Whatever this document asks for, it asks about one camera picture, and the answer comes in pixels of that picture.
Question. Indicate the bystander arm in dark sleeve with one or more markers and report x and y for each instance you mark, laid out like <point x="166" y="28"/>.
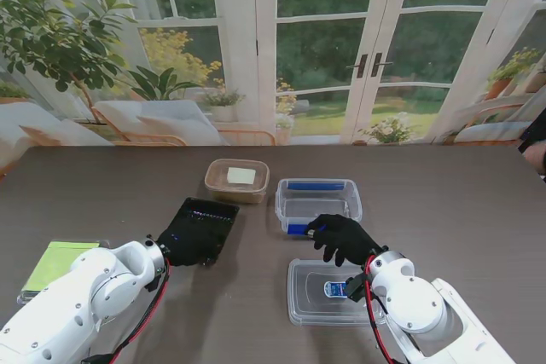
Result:
<point x="535" y="134"/>

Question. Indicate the black plastic tray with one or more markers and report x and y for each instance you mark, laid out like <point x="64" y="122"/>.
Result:
<point x="213" y="206"/>

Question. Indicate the brown kraft paper container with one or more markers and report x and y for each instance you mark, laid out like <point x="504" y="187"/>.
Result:
<point x="232" y="198"/>

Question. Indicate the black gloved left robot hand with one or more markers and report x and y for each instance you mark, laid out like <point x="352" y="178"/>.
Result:
<point x="192" y="244"/>

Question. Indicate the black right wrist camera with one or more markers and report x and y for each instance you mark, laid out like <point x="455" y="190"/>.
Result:
<point x="356" y="288"/>

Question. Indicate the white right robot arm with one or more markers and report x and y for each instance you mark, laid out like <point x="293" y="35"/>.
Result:
<point x="418" y="308"/>

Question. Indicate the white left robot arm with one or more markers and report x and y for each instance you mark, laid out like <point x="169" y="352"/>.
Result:
<point x="77" y="304"/>

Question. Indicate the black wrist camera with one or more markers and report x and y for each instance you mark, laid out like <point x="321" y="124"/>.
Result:
<point x="152" y="285"/>
<point x="356" y="288"/>

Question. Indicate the clear lid with blue label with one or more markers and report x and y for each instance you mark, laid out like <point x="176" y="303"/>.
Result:
<point x="311" y="296"/>

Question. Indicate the clear lid with white label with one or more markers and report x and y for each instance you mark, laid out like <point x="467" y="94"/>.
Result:
<point x="241" y="174"/>

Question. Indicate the clear lid with green label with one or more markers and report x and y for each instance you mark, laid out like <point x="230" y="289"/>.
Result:
<point x="55" y="257"/>

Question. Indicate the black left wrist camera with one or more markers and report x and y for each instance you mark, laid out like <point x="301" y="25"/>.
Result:
<point x="152" y="285"/>

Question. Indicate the printed garden backdrop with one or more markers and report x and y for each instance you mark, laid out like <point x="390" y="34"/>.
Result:
<point x="324" y="40"/>

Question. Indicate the clear box with blue clips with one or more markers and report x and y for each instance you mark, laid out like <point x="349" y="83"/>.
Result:
<point x="317" y="202"/>

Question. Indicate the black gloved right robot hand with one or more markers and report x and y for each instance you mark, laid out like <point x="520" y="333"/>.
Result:
<point x="350" y="242"/>

